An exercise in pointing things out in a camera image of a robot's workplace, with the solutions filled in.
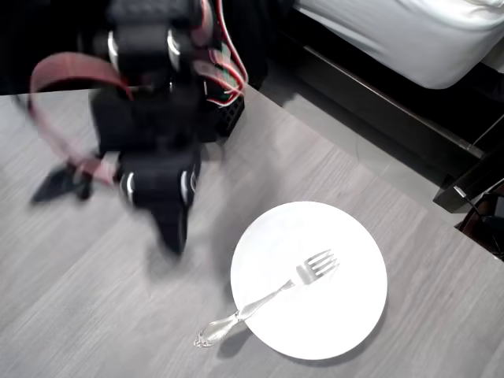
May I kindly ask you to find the ornate metal fork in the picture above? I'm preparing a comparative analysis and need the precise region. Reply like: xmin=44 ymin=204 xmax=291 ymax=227
xmin=193 ymin=248 xmax=341 ymax=350

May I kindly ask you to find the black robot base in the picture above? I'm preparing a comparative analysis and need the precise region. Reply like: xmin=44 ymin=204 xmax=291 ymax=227
xmin=202 ymin=89 xmax=246 ymax=139

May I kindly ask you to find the green circuit board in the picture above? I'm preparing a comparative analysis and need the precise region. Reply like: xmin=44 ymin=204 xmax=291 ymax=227
xmin=212 ymin=43 xmax=238 ymax=99

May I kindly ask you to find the white round plate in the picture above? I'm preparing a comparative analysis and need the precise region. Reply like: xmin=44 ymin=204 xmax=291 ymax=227
xmin=230 ymin=201 xmax=389 ymax=361

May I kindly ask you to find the white bed mattress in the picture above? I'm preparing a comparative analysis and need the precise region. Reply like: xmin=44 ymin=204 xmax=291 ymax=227
xmin=294 ymin=0 xmax=504 ymax=91

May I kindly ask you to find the dark bag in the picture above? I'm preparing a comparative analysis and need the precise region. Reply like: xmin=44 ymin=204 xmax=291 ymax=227
xmin=454 ymin=187 xmax=504 ymax=263

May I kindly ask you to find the red white gripper servo cable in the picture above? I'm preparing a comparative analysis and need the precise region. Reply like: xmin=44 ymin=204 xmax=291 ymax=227
xmin=28 ymin=52 xmax=135 ymax=187

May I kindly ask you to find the dark wooden bed frame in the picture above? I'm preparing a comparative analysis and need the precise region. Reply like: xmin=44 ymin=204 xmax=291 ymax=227
xmin=271 ymin=29 xmax=504 ymax=216

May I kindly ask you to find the black cable with silver plug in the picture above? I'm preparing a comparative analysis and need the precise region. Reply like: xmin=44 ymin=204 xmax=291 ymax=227
xmin=452 ymin=184 xmax=484 ymax=216

